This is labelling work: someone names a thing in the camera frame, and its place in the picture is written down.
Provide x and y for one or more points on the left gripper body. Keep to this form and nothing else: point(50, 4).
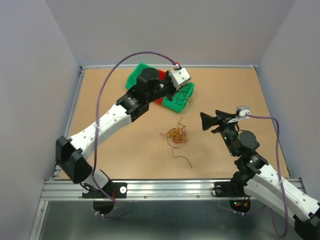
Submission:
point(165, 88)

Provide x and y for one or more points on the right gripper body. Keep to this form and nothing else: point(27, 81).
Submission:
point(227, 131)

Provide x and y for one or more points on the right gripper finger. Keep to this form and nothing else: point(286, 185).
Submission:
point(221, 115)
point(208, 121)

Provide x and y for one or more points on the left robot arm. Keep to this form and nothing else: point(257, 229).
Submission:
point(71, 153)

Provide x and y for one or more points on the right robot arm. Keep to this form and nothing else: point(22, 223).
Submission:
point(256, 178)

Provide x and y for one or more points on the red bin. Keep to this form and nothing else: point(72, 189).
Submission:
point(162, 75)

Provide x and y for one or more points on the right green bin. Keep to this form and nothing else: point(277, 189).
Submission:
point(181, 99)

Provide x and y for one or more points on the green bin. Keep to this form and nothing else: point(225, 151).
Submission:
point(181, 99)
point(132, 79)

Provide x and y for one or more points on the left green bin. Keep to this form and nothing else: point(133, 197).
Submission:
point(132, 79)

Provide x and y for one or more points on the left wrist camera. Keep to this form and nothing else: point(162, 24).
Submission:
point(179, 77)

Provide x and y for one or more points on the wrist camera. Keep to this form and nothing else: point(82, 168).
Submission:
point(243, 111)
point(179, 77)

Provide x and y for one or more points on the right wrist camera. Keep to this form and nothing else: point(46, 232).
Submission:
point(243, 111)

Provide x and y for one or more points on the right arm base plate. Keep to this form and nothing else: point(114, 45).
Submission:
point(228, 189)

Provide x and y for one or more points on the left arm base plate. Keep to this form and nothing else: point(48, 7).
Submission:
point(117, 190)

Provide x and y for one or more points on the aluminium rail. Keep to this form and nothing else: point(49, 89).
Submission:
point(139, 190)

